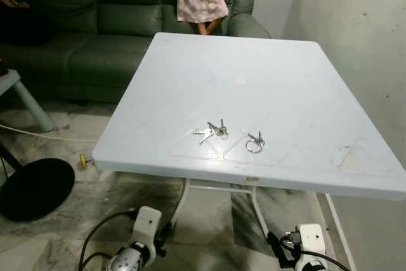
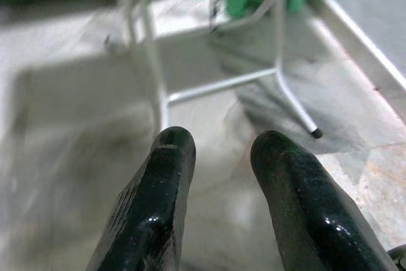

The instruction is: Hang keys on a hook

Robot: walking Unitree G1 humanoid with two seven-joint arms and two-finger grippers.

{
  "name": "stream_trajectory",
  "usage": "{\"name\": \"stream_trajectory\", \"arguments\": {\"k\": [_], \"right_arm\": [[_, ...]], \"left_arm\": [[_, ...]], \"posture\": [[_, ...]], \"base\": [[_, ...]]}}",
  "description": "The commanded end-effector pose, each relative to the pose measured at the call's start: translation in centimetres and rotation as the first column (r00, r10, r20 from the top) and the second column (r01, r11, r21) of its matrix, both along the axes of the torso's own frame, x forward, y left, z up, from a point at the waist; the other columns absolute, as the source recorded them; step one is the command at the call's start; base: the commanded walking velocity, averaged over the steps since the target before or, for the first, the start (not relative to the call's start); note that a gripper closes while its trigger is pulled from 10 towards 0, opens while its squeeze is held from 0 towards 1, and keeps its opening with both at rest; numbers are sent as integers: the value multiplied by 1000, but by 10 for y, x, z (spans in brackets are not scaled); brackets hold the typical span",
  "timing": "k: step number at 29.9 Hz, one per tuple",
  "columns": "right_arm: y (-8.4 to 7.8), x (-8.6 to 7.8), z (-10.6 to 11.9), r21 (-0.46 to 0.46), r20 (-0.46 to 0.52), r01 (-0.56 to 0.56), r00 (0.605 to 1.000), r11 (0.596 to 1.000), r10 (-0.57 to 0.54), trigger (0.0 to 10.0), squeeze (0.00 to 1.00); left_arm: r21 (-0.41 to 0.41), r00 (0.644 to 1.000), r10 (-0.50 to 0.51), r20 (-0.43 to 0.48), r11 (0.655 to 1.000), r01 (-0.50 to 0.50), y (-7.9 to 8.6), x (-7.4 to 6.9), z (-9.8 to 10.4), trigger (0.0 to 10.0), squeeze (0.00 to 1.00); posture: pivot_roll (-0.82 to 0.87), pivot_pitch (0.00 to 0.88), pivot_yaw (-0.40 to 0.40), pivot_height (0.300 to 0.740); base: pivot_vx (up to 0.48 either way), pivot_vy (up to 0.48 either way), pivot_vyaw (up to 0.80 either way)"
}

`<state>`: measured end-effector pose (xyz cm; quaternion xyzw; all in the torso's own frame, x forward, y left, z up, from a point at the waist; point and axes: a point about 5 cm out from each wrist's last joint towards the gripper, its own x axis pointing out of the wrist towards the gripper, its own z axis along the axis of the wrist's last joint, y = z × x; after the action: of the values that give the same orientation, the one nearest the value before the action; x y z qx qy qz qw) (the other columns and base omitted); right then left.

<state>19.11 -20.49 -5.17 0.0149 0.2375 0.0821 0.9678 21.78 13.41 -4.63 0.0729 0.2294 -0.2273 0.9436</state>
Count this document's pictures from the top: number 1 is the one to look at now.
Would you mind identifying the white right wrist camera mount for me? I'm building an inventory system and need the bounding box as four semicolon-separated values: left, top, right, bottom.
296;223;328;256

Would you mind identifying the white cable on floor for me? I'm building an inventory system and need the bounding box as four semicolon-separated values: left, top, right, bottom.
0;123;97;144

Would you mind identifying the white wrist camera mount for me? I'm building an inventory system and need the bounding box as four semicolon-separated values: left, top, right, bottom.
129;206;163;250
296;223;328;256

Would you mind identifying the black round stand base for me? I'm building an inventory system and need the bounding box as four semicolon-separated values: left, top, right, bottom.
0;143;76;223

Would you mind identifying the person in dark clothes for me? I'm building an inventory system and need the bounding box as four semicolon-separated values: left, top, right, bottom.
0;0;53;48

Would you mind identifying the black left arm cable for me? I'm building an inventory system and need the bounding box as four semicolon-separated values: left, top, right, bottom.
77;209;138;271

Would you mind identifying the white plastic folding table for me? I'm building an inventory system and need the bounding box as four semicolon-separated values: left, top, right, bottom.
92;32;406;271

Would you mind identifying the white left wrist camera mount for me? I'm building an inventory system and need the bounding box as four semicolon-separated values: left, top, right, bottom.
129;206;163;250

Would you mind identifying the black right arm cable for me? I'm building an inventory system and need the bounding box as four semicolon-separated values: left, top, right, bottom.
301;249;353;271

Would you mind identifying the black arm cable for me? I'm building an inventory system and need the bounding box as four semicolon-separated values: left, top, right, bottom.
301;249;353;271
77;209;138;271

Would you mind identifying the grey-green stool with leg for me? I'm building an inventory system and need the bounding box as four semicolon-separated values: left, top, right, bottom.
0;69;56;134

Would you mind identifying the silver key on large ring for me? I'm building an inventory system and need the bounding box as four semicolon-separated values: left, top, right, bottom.
245;131;266;155

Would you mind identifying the dark green leather sofa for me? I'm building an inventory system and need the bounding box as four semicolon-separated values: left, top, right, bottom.
0;0;273;104

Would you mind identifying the bunch of silver keys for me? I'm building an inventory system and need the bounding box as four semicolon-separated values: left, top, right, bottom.
193;119;230;145

